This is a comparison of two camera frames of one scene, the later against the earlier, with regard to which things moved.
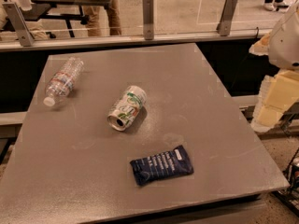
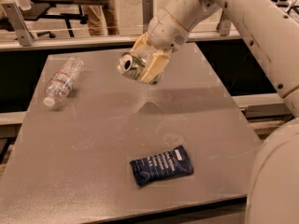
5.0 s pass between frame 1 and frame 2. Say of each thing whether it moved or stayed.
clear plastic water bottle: stayed
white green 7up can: moved
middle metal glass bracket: stayed
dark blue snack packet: stayed
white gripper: moved
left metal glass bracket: stayed
